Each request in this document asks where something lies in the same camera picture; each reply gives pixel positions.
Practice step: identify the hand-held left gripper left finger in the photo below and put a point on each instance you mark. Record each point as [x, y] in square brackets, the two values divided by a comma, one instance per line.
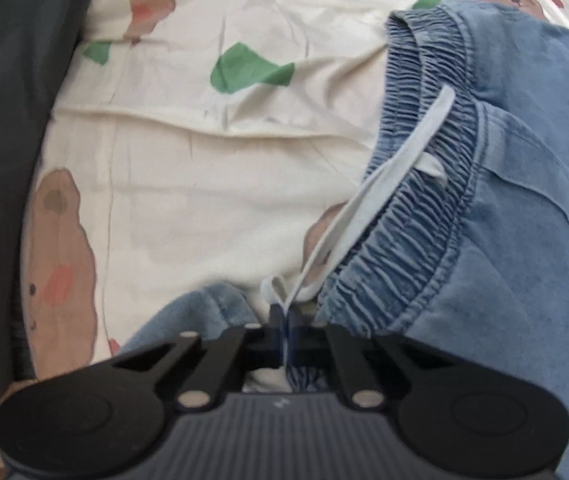
[275, 325]

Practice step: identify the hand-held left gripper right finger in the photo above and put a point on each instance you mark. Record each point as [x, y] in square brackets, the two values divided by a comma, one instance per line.
[297, 345]

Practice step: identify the blue denim pants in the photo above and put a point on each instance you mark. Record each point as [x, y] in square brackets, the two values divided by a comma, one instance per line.
[514, 240]

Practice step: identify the cream bear print bed sheet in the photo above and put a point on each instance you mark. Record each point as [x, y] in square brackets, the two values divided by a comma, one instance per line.
[204, 170]

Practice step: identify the dark grey pillow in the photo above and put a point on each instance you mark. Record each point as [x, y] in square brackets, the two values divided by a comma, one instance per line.
[9, 125]

